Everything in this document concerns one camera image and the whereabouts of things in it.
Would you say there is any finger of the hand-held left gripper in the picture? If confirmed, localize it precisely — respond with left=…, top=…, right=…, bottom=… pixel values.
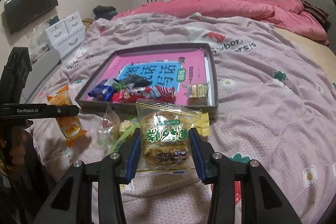
left=52, top=105, right=80, bottom=118

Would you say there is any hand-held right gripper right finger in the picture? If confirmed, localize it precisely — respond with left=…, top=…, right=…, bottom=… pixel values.
left=188, top=128, right=301, bottom=224

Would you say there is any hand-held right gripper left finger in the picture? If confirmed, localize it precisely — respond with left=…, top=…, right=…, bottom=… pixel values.
left=34, top=128, right=142, bottom=224

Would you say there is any orange snack packet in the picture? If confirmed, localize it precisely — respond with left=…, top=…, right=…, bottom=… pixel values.
left=47, top=85, right=88, bottom=148

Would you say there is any yellow snack packet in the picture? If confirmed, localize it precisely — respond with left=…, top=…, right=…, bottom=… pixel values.
left=191, top=112, right=211, bottom=137

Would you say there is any blue snack packet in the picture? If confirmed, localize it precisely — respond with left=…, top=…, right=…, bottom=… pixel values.
left=88, top=84, right=113, bottom=102

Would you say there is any green label pastry packet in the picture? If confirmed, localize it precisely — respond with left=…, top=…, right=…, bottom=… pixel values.
left=135, top=98, right=203, bottom=175

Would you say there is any dark cardboard box tray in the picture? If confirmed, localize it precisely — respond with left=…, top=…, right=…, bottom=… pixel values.
left=75, top=42, right=219, bottom=119

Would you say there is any clear pastry packet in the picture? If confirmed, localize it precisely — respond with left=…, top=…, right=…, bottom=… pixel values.
left=188, top=84, right=210, bottom=106

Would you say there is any red snack packet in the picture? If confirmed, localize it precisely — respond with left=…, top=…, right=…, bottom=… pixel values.
left=112, top=86, right=175, bottom=103

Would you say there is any dark candy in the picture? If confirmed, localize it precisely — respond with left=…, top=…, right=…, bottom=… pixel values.
left=114, top=74, right=153, bottom=90

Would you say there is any person's left hand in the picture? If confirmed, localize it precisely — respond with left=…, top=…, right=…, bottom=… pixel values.
left=14, top=120, right=34, bottom=144

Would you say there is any green candy packet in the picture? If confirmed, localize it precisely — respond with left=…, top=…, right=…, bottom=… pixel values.
left=110, top=116, right=140, bottom=154

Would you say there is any clear wrapped candy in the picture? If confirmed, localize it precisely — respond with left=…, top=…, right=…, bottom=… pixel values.
left=97, top=106, right=120, bottom=146

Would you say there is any white drawer cabinet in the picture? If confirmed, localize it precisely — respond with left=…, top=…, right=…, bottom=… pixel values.
left=39, top=12, right=86, bottom=59

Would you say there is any black television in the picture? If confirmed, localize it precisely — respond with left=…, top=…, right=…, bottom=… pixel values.
left=3, top=0, right=59, bottom=35

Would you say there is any pink book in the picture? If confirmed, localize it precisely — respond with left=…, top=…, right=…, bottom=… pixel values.
left=89, top=52, right=208, bottom=102

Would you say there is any black clothes pile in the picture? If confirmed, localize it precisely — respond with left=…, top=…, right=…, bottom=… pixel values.
left=93, top=5, right=117, bottom=20

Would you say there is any pink quilt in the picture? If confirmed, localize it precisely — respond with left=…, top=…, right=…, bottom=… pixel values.
left=113, top=0, right=330, bottom=45

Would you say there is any beige bed sheet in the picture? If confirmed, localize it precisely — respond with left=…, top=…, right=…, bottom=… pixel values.
left=273, top=27, right=336, bottom=52

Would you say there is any striped pillow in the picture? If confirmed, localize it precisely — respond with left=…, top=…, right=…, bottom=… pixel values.
left=302, top=2, right=330, bottom=24

